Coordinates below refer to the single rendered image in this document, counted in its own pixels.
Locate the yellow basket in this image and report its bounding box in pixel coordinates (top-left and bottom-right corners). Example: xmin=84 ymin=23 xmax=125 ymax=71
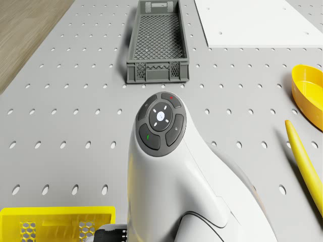
xmin=0 ymin=206 xmax=117 ymax=242

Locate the yellow bowl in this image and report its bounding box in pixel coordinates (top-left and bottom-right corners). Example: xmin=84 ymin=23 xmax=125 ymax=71
xmin=291 ymin=65 xmax=323 ymax=133

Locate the dark grey basket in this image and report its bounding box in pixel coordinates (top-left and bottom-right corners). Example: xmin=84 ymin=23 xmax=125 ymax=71
xmin=125 ymin=0 xmax=190 ymax=85

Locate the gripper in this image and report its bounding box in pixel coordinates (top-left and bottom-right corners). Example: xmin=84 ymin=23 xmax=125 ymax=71
xmin=94 ymin=223 xmax=128 ymax=242

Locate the banana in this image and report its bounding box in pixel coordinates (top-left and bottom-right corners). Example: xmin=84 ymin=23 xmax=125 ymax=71
xmin=284 ymin=119 xmax=323 ymax=219

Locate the white board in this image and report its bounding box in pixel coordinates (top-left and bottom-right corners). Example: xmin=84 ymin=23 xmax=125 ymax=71
xmin=193 ymin=0 xmax=323 ymax=49

